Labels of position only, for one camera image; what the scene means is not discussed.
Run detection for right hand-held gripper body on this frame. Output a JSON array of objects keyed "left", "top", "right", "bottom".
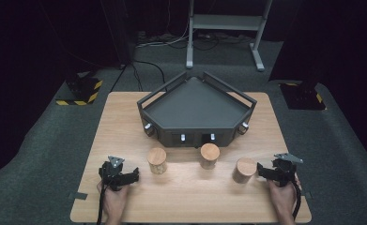
[{"left": 270, "top": 152, "right": 304, "bottom": 188}]

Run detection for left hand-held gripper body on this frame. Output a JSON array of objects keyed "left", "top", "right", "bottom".
[{"left": 98, "top": 155, "right": 126, "bottom": 192}]

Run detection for glass jar with red contents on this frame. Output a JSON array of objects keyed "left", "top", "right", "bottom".
[{"left": 232, "top": 157, "right": 258, "bottom": 185}]

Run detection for glass jar with pale nuts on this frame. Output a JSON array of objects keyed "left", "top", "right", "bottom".
[{"left": 146, "top": 147, "right": 168, "bottom": 175}]

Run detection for glass jar with brown contents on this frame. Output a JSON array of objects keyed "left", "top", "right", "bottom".
[{"left": 200, "top": 142, "right": 221, "bottom": 171}]

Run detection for dark grey corner rack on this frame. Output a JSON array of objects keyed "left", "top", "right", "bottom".
[{"left": 136, "top": 70, "right": 258, "bottom": 148}]

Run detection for person's right hand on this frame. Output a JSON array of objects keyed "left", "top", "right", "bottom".
[{"left": 267, "top": 174, "right": 301, "bottom": 217}]

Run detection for person's left hand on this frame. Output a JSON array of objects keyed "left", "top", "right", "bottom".
[{"left": 96, "top": 180, "right": 130, "bottom": 218}]

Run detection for black yellow striped stand base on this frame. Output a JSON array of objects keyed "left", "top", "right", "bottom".
[
  {"left": 55, "top": 70, "right": 104, "bottom": 107},
  {"left": 279, "top": 81, "right": 327, "bottom": 112}
]

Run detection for grey metal stand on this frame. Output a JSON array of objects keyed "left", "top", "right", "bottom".
[{"left": 185, "top": 0, "right": 273, "bottom": 72}]

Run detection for right hand-held gripper black cable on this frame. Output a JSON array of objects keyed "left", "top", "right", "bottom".
[{"left": 291, "top": 179, "right": 303, "bottom": 220}]

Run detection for hand-held gripper black cable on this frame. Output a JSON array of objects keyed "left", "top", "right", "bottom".
[
  {"left": 291, "top": 179, "right": 303, "bottom": 220},
  {"left": 96, "top": 182, "right": 108, "bottom": 225}
]

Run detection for left hand-held gripper black cable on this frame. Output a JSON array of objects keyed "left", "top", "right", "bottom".
[{"left": 96, "top": 182, "right": 108, "bottom": 225}]

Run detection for black floor cable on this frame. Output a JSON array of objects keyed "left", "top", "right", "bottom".
[{"left": 130, "top": 59, "right": 167, "bottom": 92}]

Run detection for white floor cable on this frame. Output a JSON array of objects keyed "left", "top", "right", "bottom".
[{"left": 136, "top": 18, "right": 192, "bottom": 49}]

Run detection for tangled black floor cables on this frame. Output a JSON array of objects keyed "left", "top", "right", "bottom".
[{"left": 192, "top": 31, "right": 254, "bottom": 52}]

